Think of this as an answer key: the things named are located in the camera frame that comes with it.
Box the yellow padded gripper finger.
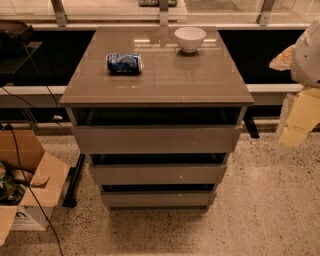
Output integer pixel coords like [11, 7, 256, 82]
[276, 88, 320, 149]

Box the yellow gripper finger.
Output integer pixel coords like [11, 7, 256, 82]
[269, 45, 295, 71]

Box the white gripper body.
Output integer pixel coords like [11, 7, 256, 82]
[291, 16, 320, 88]

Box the grey top drawer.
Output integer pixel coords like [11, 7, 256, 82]
[72, 125, 241, 154]

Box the grey drawer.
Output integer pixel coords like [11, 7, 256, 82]
[72, 125, 241, 154]
[89, 164, 226, 185]
[101, 192, 215, 208]

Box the grey drawer cabinet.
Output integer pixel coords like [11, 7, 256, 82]
[59, 25, 255, 212]

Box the grey bottom drawer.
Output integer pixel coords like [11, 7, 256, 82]
[101, 192, 215, 208]

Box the grey middle drawer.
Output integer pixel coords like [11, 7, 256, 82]
[89, 164, 226, 185]

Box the black table leg right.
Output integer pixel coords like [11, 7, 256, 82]
[243, 108, 260, 139]

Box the black table leg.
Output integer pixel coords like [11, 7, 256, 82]
[63, 153, 85, 208]
[243, 108, 260, 139]

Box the white bowl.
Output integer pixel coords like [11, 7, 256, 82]
[174, 27, 206, 52]

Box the crushed blue soda can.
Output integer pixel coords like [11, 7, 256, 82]
[106, 53, 143, 74]

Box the black table leg left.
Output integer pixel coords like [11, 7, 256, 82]
[63, 153, 85, 208]

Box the cardboard box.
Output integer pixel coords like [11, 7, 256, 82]
[0, 130, 69, 245]

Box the black device on shelf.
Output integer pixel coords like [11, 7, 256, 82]
[0, 20, 34, 57]

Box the camouflage cloth in box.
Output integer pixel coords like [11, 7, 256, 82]
[0, 162, 25, 206]

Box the black cable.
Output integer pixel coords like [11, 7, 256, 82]
[0, 86, 64, 256]

